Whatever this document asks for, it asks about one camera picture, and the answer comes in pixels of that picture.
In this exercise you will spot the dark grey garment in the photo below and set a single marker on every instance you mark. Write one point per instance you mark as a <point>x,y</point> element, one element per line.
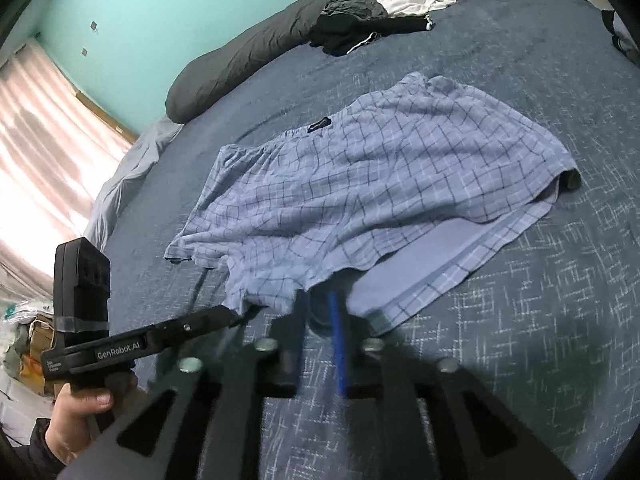
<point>350,7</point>

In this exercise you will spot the person's left hand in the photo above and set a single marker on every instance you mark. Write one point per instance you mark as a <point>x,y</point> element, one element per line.
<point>70,417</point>

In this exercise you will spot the wooden window trim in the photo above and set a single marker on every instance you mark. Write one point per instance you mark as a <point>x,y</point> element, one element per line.
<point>107,117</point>

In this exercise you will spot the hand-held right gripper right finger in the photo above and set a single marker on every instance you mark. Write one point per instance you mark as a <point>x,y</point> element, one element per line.
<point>337,350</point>

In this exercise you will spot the blue plaid shorts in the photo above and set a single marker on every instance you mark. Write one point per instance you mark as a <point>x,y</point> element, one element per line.
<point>350,175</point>

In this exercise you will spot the cardboard box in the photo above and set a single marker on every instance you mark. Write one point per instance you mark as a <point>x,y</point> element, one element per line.
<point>40,355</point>

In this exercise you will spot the clear plastic bag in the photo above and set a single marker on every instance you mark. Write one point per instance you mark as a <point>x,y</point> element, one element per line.
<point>25,310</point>

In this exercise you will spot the pink curtain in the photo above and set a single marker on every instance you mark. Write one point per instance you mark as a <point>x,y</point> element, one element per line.
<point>45,160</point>

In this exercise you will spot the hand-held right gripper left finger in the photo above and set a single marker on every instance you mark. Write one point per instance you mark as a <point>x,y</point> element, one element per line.
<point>299,340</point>

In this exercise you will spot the black garment with white trim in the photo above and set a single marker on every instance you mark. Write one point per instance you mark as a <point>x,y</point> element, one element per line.
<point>350,32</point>

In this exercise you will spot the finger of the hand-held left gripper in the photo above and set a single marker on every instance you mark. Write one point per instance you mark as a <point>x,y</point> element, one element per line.
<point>200,322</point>

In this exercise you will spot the stack of folded grey clothes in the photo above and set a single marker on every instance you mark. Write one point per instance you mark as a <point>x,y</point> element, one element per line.
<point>627,42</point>

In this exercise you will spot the light grey blanket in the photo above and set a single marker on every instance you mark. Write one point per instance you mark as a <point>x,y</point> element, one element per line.
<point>125,175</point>

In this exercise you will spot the bed with blue patterned sheet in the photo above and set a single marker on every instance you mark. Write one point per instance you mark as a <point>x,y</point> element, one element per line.
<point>525,285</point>

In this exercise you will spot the person's left forearm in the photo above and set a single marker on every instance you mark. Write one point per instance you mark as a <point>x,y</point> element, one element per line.
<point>35,452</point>

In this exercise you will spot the dark grey long pillow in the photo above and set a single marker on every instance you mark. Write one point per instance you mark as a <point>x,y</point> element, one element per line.
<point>240,55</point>

